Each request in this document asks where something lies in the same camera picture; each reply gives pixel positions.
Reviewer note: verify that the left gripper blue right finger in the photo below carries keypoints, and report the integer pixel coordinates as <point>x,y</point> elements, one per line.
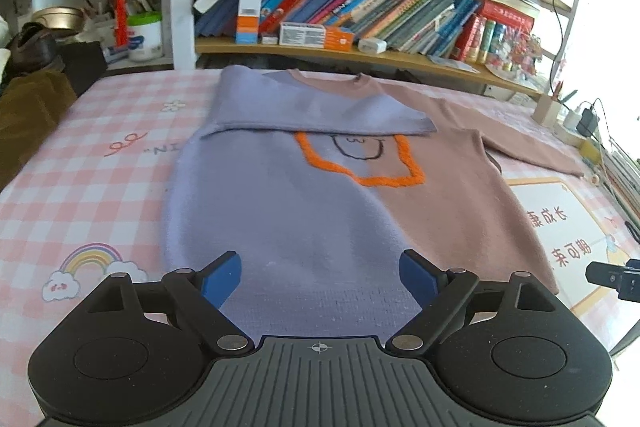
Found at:
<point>442,296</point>

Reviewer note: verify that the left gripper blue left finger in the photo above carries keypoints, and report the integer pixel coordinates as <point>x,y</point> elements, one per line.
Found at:
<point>197,297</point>

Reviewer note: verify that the purple and pink sweater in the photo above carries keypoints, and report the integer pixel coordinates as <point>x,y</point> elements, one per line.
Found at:
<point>320,185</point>

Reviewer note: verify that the pink checkered cartoon table mat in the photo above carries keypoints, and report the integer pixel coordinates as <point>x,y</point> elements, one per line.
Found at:
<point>91,197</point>

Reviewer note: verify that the white power strip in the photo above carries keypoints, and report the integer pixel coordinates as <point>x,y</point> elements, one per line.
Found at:
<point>568,136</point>

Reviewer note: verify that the black power adapter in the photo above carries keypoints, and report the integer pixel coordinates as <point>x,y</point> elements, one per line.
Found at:
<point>588,123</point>

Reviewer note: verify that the beige pen holder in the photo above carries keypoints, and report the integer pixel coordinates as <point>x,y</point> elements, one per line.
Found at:
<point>546,111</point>

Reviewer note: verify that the brown cloth pile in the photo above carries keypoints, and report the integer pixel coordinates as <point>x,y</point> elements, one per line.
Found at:
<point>32,107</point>

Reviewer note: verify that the white charger block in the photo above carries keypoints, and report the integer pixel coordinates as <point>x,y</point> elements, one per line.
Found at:
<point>373,46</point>

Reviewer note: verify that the white jar green lid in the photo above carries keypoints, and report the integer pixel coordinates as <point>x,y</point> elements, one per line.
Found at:
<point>145,40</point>

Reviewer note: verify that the flat white orange box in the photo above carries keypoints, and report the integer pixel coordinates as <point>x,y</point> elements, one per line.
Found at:
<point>313,36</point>

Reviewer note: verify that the red thick book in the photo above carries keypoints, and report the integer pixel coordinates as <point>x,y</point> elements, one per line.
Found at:
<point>486,28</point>

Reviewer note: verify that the red hanging tassel ornament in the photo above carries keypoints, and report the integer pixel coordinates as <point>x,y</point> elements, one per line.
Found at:
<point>121,31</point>

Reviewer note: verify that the brass bowl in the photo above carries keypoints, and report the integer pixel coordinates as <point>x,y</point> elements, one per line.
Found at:
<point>60,18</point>

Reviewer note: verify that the tall white orange box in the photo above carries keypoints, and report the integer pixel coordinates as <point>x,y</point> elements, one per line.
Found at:
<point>247,21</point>

